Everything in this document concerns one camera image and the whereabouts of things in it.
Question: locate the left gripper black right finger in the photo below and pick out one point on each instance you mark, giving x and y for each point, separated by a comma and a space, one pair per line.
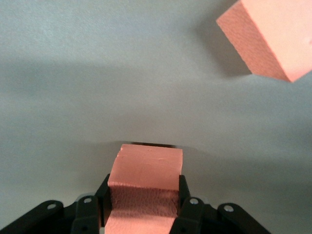
195, 217

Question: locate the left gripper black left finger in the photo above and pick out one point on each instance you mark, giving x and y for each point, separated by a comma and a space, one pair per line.
85, 214

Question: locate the orange foam cube notched corner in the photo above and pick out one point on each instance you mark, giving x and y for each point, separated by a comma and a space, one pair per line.
146, 165

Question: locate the orange foam cube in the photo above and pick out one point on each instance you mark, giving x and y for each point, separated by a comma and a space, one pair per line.
280, 36

